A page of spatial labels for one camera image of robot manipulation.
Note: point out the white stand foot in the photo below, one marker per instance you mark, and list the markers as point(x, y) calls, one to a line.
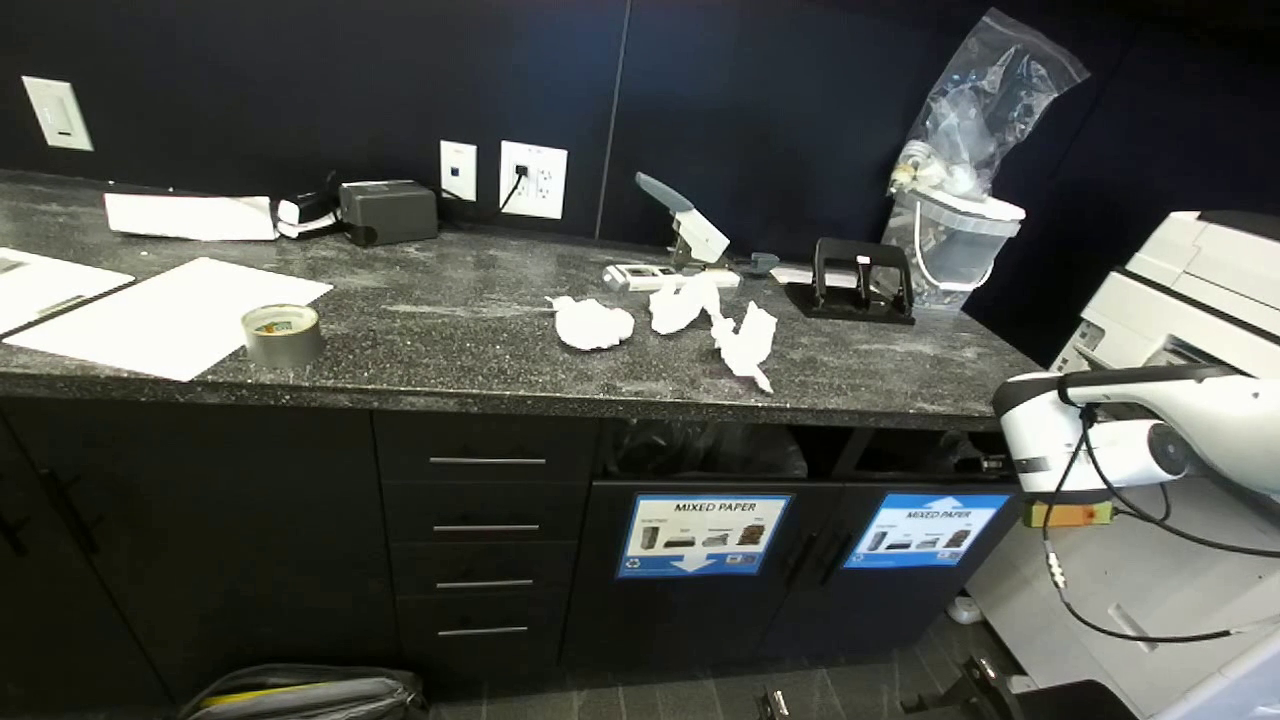
point(962, 614)

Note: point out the clear plastic bag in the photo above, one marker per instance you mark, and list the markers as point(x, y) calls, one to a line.
point(987, 102)

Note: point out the crumpled white paper ball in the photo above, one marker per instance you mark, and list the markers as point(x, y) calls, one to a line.
point(680, 304)

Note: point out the wide black cabinet door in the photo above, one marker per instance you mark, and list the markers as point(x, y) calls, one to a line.
point(226, 535)

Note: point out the printed white paper sheet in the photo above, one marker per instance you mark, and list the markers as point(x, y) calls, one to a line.
point(41, 284)

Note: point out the black box device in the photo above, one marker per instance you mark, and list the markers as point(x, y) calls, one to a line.
point(390, 211)

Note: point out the flat white desk tool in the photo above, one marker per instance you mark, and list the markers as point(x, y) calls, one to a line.
point(635, 278)

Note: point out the wide crumpled white paper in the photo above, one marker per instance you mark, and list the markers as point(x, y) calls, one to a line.
point(592, 326)

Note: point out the wide white wall outlet plate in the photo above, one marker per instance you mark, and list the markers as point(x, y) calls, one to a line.
point(534, 177)

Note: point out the large white paper sheet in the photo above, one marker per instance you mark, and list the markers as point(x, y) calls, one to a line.
point(167, 318)

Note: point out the slanted blue bin label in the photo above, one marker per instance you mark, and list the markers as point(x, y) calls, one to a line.
point(923, 529)

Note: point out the wide blue bin label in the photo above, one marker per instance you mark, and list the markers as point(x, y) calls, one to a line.
point(701, 535)

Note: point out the white light switch plate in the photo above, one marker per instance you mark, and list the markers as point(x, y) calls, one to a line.
point(59, 109)

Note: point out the white power strip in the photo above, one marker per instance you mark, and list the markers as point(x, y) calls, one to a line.
point(190, 217)

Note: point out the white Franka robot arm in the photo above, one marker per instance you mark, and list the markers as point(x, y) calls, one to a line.
point(1202, 427)

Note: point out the black bin liner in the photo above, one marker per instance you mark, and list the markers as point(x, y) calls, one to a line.
point(693, 457)

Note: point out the narrow white wall outlet plate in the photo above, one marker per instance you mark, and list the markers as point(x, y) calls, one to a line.
point(459, 168)

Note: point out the orange cylindrical wrist attachment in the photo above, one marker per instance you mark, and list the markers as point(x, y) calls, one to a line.
point(1064, 514)

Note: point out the long twisted paper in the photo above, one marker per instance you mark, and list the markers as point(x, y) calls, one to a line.
point(745, 345)

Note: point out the small white label device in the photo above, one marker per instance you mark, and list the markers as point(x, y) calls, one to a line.
point(304, 215)

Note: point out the white office printer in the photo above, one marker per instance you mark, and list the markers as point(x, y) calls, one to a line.
point(1202, 294)

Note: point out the roll of tape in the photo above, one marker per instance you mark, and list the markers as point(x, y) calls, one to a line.
point(281, 326)

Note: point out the clear plastic container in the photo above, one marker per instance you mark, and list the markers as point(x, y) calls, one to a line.
point(953, 241)

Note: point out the narrow black cabinet door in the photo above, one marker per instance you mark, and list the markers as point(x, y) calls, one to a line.
point(24, 603)

